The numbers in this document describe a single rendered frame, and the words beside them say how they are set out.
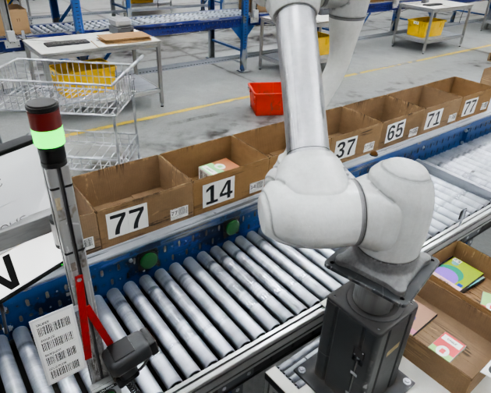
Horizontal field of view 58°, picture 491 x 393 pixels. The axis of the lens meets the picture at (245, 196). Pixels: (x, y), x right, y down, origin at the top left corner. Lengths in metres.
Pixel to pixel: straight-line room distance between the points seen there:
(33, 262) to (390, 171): 0.78
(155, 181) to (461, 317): 1.33
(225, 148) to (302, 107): 1.17
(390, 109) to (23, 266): 2.39
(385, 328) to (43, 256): 0.82
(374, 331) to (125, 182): 1.23
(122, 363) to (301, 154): 0.61
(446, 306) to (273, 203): 0.98
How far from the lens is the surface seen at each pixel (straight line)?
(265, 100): 5.27
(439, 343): 1.66
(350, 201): 0.97
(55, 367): 1.10
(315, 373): 1.47
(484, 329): 1.75
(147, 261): 1.74
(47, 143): 0.81
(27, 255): 1.03
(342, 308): 1.22
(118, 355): 1.10
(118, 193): 1.98
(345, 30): 1.31
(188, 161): 2.08
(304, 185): 0.96
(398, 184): 0.99
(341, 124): 2.69
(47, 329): 1.02
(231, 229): 1.90
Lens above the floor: 1.92
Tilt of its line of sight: 31 degrees down
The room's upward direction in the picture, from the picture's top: 2 degrees clockwise
